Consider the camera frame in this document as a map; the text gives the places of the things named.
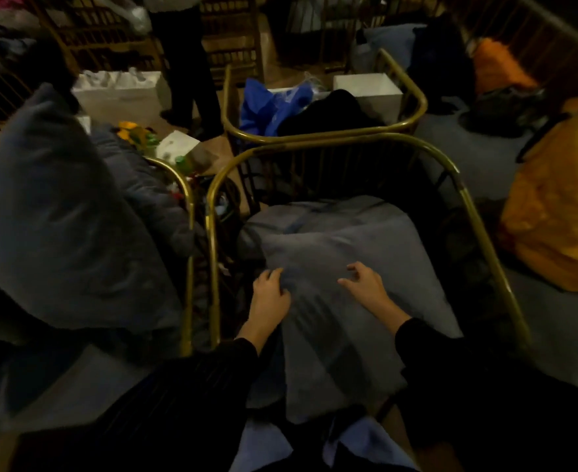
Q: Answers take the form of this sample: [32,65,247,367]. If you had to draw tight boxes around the person's right hand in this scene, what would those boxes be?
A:
[337,261,393,316]

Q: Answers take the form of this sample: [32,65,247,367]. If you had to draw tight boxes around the person's left hand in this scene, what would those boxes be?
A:
[249,267,293,331]

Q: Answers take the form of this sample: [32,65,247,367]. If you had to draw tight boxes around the grey square cushion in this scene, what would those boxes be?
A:
[0,83,183,336]

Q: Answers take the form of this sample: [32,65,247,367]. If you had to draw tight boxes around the person's right forearm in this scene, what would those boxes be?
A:
[375,299,578,472]

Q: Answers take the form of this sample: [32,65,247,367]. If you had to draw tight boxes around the person's left forearm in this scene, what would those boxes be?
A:
[11,319,275,472]

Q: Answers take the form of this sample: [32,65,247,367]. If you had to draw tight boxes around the blue cushion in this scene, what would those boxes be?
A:
[351,22,429,74]

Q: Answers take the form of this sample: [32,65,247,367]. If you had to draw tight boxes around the black clothing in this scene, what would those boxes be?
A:
[406,13,478,115]
[275,88,386,139]

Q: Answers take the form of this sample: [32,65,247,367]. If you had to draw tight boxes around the small white box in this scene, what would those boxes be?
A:
[155,130,202,167]

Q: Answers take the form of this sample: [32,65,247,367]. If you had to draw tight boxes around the blue plastic bag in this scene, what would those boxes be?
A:
[239,77,315,138]

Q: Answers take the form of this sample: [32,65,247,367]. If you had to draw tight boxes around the large white box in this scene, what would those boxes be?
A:
[332,72,404,126]

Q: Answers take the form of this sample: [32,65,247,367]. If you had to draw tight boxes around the white plastic bag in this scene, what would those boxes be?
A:
[269,72,330,102]

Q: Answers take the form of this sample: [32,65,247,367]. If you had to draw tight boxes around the black bag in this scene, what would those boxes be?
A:
[457,85,549,139]

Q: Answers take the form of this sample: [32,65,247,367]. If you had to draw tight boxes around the white foam box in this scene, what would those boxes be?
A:
[71,69,123,125]
[119,68,173,113]

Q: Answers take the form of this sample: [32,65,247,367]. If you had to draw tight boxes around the gold frame blue sofa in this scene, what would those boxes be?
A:
[350,0,578,401]

